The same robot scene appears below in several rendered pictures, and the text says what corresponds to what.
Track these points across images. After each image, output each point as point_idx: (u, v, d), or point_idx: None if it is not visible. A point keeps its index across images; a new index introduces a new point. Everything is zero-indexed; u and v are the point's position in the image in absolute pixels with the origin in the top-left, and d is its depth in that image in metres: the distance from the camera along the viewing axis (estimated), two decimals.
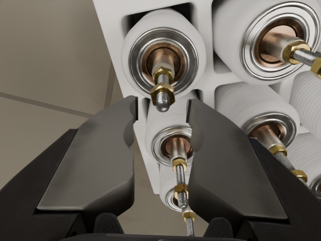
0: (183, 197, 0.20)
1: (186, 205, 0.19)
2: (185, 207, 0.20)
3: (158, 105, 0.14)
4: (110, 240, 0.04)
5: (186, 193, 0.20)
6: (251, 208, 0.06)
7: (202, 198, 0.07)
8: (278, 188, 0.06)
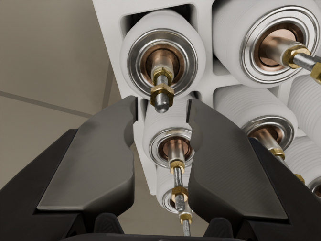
0: (180, 200, 0.20)
1: (183, 208, 0.19)
2: (182, 210, 0.20)
3: (161, 96, 0.14)
4: (110, 240, 0.04)
5: (183, 196, 0.20)
6: (251, 208, 0.06)
7: (202, 198, 0.07)
8: (278, 188, 0.06)
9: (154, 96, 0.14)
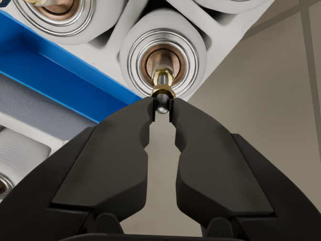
0: None
1: None
2: None
3: (166, 106, 0.14)
4: (110, 240, 0.04)
5: None
6: (239, 205, 0.06)
7: (190, 199, 0.07)
8: (262, 182, 0.07)
9: (170, 96, 0.14)
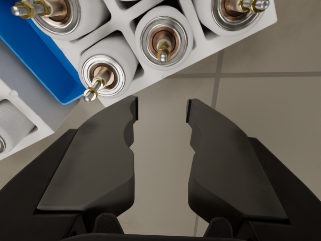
0: (160, 58, 0.24)
1: (162, 57, 0.23)
2: (166, 55, 0.23)
3: (91, 97, 0.27)
4: (110, 240, 0.04)
5: (160, 53, 0.24)
6: (251, 208, 0.06)
7: (202, 198, 0.07)
8: (278, 188, 0.06)
9: (91, 92, 0.27)
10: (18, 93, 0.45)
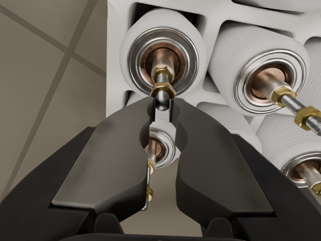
0: (166, 105, 0.14)
1: (161, 109, 0.13)
2: (155, 103, 0.13)
3: None
4: (110, 240, 0.04)
5: None
6: (239, 205, 0.06)
7: (190, 199, 0.07)
8: (262, 182, 0.07)
9: None
10: None
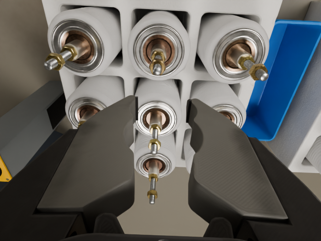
0: (153, 69, 0.22)
1: (155, 69, 0.21)
2: (160, 69, 0.21)
3: (259, 71, 0.22)
4: (110, 240, 0.04)
5: (155, 64, 0.22)
6: (251, 208, 0.06)
7: (202, 198, 0.07)
8: (278, 188, 0.06)
9: (253, 75, 0.22)
10: None
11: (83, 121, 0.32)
